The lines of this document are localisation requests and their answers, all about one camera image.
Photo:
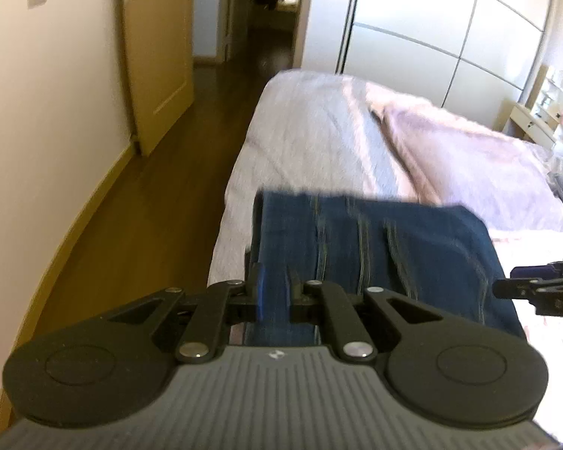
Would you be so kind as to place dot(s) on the blue denim jeans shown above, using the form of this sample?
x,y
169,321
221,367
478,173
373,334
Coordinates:
x,y
403,243

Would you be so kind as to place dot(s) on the lilac folded quilt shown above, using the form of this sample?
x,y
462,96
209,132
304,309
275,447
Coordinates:
x,y
464,159

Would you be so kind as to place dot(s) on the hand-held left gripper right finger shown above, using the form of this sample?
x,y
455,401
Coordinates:
x,y
292,302

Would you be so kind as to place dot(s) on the white cosmetic shelf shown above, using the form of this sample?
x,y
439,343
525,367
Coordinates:
x,y
549,89

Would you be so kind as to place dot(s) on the white panelled wardrobe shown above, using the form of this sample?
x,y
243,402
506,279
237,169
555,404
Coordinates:
x,y
427,18

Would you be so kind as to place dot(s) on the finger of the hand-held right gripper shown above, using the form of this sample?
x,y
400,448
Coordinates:
x,y
532,272
516,287

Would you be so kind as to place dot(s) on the cream dressing table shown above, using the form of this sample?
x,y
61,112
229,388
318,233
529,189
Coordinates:
x,y
530,124

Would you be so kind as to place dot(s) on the wooden door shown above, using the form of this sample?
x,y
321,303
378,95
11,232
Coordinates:
x,y
159,56

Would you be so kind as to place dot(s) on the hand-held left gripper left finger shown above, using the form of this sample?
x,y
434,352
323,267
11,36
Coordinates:
x,y
259,295

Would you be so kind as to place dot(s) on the bed with pink sheet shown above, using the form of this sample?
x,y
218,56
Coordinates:
x,y
300,126

